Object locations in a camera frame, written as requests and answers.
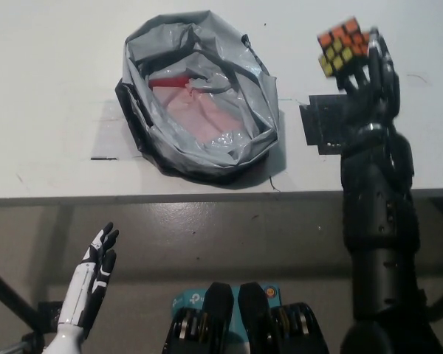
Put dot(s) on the black floor tape patch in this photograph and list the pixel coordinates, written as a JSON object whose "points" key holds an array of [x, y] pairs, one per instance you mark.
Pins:
{"points": [[49, 311]]}

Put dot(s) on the pink item in bag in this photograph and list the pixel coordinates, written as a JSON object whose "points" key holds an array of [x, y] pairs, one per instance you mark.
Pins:
{"points": [[199, 118]]}

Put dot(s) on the rubik's cube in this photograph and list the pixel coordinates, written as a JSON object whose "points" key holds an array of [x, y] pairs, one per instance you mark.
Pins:
{"points": [[341, 48]]}

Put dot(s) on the clear tape patch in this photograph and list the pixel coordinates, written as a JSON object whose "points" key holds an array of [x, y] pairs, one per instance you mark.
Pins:
{"points": [[110, 129]]}

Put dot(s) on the red item in bag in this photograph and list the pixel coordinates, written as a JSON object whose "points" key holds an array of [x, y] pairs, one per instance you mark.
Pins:
{"points": [[168, 83]]}

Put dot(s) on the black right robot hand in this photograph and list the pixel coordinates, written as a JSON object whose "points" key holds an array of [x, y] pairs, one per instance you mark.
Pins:
{"points": [[373, 107]]}

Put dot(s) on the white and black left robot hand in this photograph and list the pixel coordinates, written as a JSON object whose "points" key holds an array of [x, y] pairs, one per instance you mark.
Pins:
{"points": [[83, 291]]}

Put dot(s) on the small black tape strip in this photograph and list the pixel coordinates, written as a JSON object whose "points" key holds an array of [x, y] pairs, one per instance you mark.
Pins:
{"points": [[104, 159]]}

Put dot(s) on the teal tp-link box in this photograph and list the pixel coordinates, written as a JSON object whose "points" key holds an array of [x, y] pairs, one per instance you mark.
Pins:
{"points": [[186, 300]]}

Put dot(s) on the black robot torso blocks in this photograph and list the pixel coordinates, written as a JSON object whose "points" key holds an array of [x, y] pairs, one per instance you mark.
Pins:
{"points": [[218, 313]]}

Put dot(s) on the black tape marker square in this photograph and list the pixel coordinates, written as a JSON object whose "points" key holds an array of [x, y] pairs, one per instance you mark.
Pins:
{"points": [[317, 125]]}

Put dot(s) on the black clamp with metal tube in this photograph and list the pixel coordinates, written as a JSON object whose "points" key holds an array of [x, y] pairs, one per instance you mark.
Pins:
{"points": [[18, 344]]}

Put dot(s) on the grey plastic bag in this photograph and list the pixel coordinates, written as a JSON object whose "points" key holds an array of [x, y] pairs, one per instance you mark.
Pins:
{"points": [[251, 121]]}

